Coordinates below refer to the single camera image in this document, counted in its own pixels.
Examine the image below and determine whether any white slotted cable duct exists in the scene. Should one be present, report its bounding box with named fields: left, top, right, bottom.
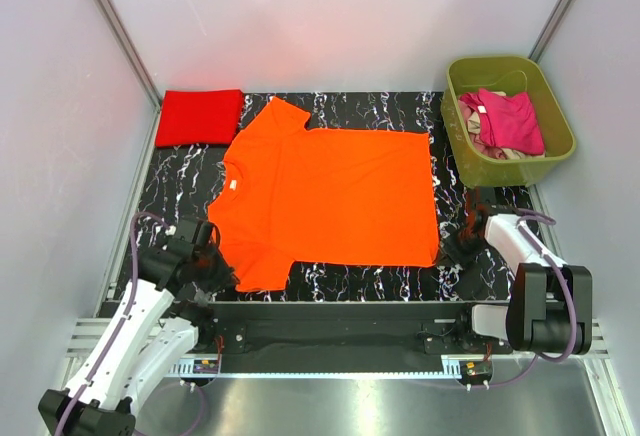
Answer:
left=167, top=357, right=462, bottom=380

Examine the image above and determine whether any pink t shirt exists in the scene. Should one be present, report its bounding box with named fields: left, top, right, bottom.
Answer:
left=458, top=88, right=546, bottom=158

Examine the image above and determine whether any right corner aluminium post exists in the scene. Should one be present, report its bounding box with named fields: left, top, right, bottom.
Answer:
left=528, top=0, right=576, bottom=63

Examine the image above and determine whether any orange t shirt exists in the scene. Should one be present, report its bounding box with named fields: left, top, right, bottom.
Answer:
left=208, top=98, right=440, bottom=292

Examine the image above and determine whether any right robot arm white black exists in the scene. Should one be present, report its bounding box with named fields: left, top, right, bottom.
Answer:
left=436, top=188, right=593, bottom=362

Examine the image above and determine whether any left corner aluminium post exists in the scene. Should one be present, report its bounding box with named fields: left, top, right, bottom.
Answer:
left=94, top=0, right=162, bottom=110

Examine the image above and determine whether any corner aluminium post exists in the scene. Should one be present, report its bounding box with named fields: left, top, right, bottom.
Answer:
left=94, top=0, right=162, bottom=110
left=528, top=0, right=576, bottom=63

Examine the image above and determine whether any olive green plastic bin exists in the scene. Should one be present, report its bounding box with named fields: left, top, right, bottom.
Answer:
left=441, top=55, right=576, bottom=188

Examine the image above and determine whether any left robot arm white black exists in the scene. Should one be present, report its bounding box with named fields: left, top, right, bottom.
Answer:
left=38, top=218, right=237, bottom=435

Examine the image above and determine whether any red folded t shirt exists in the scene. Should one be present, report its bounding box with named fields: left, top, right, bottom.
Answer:
left=155, top=89, right=244, bottom=148

